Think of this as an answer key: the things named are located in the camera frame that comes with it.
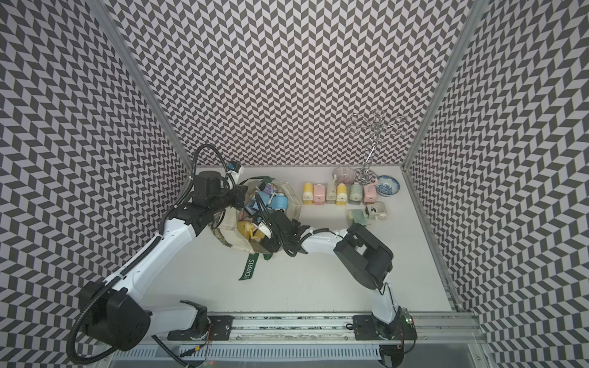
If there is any cream canvas tote bag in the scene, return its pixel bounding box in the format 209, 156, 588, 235
210, 176, 303, 262

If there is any yellow block pencil sharpener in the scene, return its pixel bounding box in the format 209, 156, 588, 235
302, 182, 314, 205

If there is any pink rounded pencil sharpener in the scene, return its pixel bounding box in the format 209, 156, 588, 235
313, 184, 326, 205

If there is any white cartoon pencil sharpener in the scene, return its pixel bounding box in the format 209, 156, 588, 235
325, 179, 337, 204

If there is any yellow round pencil sharpener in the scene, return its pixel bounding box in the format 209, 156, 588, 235
336, 182, 348, 205

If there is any green block pencil sharpener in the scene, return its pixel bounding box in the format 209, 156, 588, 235
347, 209, 369, 227

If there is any mint green pencil sharpener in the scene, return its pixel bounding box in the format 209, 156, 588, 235
348, 182, 364, 205

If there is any pink block pencil sharpener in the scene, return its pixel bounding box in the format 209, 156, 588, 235
363, 183, 378, 205

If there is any white grey pencil sharpener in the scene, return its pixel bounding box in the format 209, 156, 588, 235
365, 202, 388, 221

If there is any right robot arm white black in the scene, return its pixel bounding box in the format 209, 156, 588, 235
259, 210, 417, 342

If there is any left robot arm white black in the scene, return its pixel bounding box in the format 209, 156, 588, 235
72, 169, 246, 351

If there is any blue round pencil sharpener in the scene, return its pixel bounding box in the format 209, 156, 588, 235
256, 191, 279, 211

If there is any pink ribbed bowl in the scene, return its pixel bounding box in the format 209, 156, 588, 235
332, 167, 356, 186

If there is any blue white patterned bowl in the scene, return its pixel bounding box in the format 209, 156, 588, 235
375, 175, 400, 197

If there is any silver jewelry tree stand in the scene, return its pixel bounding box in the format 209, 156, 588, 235
348, 109, 409, 186

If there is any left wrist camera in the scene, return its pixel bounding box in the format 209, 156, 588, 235
227, 160, 244, 186

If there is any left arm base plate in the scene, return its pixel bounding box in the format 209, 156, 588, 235
167, 315, 234, 341

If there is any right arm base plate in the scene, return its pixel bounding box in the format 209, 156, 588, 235
352, 315, 417, 341

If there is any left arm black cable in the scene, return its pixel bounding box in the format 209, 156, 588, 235
65, 144, 231, 368

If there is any aluminium mounting rail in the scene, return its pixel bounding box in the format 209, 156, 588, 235
133, 312, 489, 346

